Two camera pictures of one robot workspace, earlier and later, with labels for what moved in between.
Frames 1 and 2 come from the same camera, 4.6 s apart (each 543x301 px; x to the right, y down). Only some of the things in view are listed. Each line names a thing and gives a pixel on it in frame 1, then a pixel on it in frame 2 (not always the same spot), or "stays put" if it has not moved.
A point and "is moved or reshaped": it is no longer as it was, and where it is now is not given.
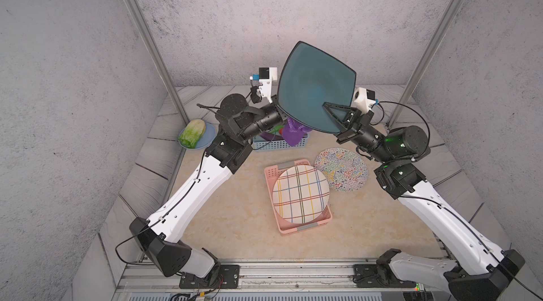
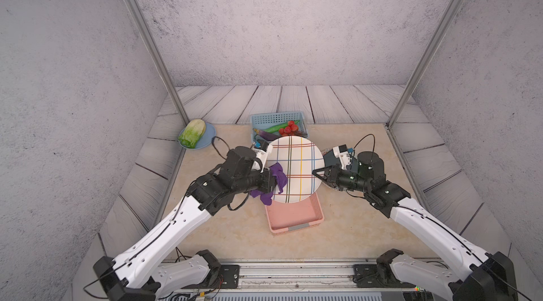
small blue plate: [207, 138] stays put
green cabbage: [191, 133] stays put
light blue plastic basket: [261, 143] → [269, 120]
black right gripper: [362, 132] → [334, 172]
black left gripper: [276, 114] → [269, 178]
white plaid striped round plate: [300, 193] → [299, 157]
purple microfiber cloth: [294, 131] → [280, 179]
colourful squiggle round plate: [344, 171] is moved or reshaped
